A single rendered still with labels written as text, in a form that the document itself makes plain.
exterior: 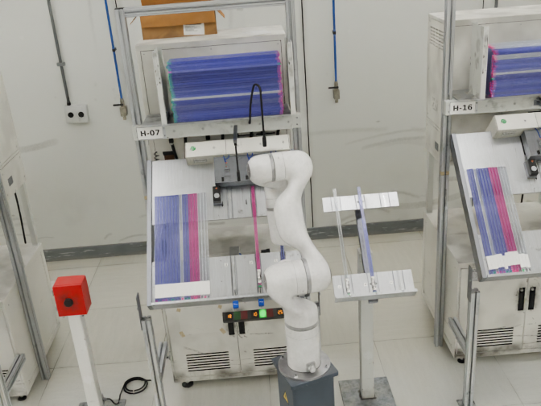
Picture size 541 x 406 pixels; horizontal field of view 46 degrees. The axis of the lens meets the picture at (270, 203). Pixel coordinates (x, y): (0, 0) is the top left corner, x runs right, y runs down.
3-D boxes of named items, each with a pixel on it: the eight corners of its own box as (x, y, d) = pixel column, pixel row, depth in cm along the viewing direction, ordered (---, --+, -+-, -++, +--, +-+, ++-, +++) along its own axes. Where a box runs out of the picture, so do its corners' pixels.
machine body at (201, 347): (310, 381, 333) (303, 276, 309) (175, 392, 332) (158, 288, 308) (299, 312, 393) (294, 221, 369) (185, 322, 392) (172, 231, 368)
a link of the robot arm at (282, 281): (322, 328, 222) (320, 267, 213) (270, 337, 219) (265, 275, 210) (313, 309, 233) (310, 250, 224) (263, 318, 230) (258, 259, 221)
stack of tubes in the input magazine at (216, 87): (284, 113, 292) (281, 54, 282) (173, 123, 291) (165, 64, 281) (282, 107, 304) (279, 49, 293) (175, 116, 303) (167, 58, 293)
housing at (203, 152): (290, 163, 310) (290, 148, 297) (189, 171, 310) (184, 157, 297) (288, 148, 314) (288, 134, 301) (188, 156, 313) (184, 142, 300)
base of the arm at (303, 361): (340, 371, 229) (338, 328, 221) (291, 387, 222) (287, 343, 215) (316, 343, 245) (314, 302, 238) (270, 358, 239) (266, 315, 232)
